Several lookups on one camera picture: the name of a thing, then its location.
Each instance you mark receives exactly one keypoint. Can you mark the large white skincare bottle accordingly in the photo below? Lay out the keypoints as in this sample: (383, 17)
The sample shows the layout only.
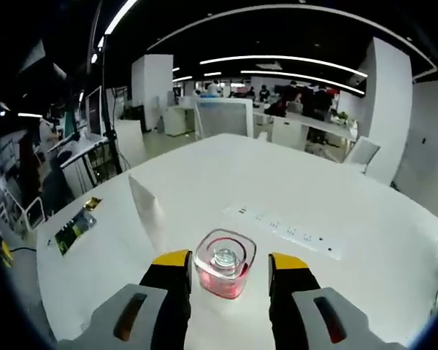
(224, 282)

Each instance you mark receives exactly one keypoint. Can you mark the gold foil packet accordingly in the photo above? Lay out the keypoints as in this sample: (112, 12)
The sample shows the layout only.
(92, 204)

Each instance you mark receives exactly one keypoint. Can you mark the small green desk plant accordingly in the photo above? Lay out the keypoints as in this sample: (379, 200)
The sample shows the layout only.
(343, 116)

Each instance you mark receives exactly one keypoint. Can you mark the white skincare tube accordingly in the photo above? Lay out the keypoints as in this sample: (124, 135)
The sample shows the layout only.
(147, 215)

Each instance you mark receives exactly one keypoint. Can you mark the white table power strip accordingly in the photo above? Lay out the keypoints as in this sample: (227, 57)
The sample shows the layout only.
(284, 231)

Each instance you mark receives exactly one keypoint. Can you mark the white framed panel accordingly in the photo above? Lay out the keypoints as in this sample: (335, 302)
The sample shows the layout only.
(222, 118)

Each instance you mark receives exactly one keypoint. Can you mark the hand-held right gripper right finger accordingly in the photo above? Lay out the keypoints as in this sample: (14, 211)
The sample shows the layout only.
(292, 310)

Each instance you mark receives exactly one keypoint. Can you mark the white standing desk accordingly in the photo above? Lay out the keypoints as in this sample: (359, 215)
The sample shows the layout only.
(76, 153)

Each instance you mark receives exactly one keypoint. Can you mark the long white desk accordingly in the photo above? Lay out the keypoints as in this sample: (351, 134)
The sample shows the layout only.
(314, 125)

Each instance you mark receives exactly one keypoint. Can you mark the white frame chair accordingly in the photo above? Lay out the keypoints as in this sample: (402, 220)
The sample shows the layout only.
(33, 215)

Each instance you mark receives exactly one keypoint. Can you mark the black stand pole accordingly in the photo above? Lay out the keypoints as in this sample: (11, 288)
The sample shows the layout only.
(104, 91)

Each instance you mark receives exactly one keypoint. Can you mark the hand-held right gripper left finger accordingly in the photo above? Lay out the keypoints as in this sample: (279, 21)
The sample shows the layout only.
(168, 310)

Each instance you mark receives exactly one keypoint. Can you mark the green black packet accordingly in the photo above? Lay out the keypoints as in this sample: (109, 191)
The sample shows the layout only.
(73, 233)

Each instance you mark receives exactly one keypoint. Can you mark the computer monitor purple screen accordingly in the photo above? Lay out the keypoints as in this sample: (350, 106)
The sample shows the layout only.
(94, 111)

